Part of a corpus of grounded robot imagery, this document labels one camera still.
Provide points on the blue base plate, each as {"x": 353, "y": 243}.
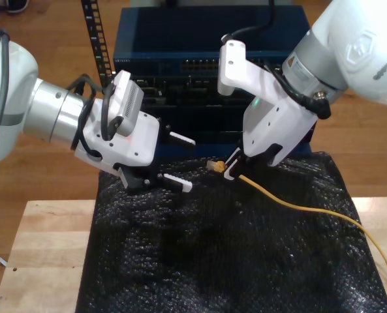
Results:
{"x": 196, "y": 150}

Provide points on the black rack drawer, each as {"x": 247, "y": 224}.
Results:
{"x": 212, "y": 124}

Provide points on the black bubble mat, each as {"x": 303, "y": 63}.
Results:
{"x": 180, "y": 261}

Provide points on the black perforated rack post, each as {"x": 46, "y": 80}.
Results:
{"x": 97, "y": 49}

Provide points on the person's dark shoe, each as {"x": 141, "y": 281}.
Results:
{"x": 17, "y": 5}

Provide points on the blue network switch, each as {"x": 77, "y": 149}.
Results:
{"x": 180, "y": 39}

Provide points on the black rack server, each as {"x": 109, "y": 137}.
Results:
{"x": 180, "y": 91}

